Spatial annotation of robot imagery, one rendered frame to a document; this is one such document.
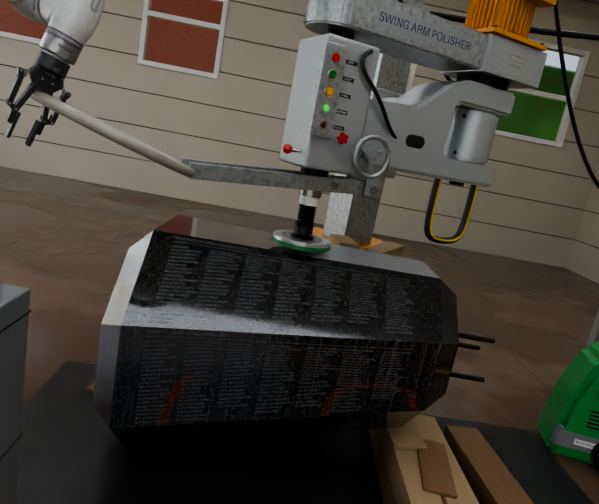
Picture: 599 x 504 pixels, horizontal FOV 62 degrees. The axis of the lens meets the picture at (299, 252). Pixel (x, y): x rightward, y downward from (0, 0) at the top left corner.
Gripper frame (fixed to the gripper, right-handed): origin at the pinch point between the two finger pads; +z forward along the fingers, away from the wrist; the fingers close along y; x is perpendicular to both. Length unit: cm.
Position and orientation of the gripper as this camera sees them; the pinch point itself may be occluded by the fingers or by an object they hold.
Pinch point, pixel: (22, 129)
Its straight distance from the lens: 149.5
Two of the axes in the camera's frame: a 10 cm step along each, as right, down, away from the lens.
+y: 6.4, 2.8, 7.1
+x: -6.2, -3.6, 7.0
